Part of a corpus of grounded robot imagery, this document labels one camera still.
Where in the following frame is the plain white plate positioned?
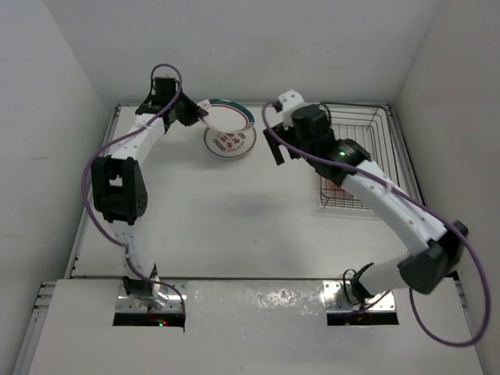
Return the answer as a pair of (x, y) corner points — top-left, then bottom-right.
(198, 98), (255, 133)

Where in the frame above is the white plate red lettering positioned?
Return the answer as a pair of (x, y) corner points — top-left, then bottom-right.
(203, 128), (257, 160)

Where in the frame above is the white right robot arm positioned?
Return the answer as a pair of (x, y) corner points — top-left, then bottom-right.
(263, 105), (468, 304)

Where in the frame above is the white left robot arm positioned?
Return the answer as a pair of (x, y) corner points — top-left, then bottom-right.
(91, 77), (208, 300)

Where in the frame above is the white front cover panel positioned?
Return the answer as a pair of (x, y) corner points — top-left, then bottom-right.
(30, 280), (482, 374)

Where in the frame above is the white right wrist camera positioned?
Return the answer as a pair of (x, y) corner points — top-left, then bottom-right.
(273, 90), (305, 130)

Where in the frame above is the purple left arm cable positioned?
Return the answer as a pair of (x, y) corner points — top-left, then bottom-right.
(80, 63), (188, 317)

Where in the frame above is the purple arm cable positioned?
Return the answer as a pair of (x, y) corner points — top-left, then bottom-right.
(260, 99), (491, 348)
(80, 63), (188, 317)

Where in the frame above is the grey wire dish rack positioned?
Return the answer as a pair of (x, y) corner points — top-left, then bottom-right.
(320, 102), (399, 213)

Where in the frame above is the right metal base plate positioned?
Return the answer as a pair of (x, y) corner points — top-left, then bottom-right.
(323, 279), (396, 314)

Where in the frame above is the metal base plate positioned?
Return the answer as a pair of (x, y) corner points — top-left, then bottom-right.
(115, 279), (188, 313)
(323, 279), (396, 314)

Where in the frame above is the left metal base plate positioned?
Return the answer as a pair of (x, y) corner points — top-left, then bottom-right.
(115, 279), (188, 313)

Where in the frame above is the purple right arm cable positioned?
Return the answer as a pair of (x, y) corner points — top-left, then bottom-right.
(260, 99), (491, 348)

